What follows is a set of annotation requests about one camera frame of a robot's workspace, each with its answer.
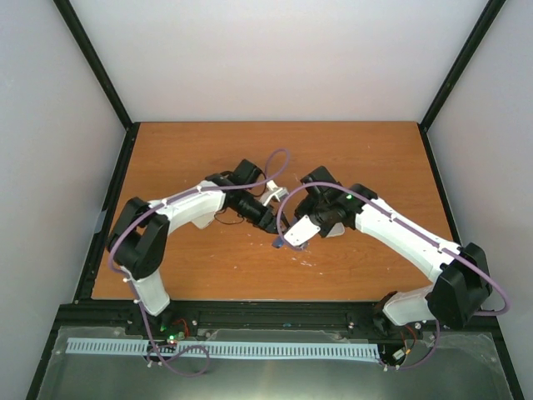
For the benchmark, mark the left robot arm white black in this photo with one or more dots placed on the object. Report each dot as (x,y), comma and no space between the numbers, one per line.
(138,239)

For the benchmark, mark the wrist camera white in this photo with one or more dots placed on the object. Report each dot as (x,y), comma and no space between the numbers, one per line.
(273,193)
(302,231)

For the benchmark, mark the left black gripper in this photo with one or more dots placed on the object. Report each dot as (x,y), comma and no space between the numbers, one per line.
(269,225)

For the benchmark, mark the black smartphone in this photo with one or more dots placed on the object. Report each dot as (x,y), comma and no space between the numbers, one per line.
(281,242)

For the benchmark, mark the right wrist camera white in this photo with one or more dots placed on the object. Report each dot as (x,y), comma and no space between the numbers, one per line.
(302,231)

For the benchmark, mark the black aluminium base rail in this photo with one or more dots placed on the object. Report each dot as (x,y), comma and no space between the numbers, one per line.
(350,319)

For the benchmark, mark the black left frame post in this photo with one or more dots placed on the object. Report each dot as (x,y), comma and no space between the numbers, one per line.
(83,41)

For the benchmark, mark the black frame post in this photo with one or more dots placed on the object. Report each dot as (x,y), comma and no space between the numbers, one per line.
(477,34)
(83,41)

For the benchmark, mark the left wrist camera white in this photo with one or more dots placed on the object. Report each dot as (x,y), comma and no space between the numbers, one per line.
(273,193)

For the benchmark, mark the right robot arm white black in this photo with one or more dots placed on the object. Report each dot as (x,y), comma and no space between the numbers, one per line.
(457,274)

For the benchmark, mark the light blue slotted cable duct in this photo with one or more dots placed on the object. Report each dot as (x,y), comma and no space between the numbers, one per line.
(360,352)

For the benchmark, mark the black right frame post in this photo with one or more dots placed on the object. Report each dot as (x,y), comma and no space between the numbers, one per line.
(477,34)

